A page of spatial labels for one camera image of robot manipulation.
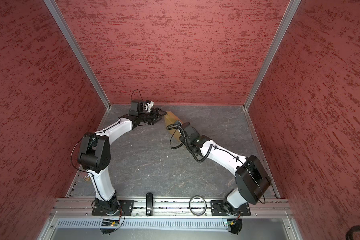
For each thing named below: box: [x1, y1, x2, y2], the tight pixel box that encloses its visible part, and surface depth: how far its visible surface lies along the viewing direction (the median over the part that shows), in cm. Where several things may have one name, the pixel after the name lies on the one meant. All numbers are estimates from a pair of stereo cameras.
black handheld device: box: [146, 192, 154, 217], surface depth 73 cm
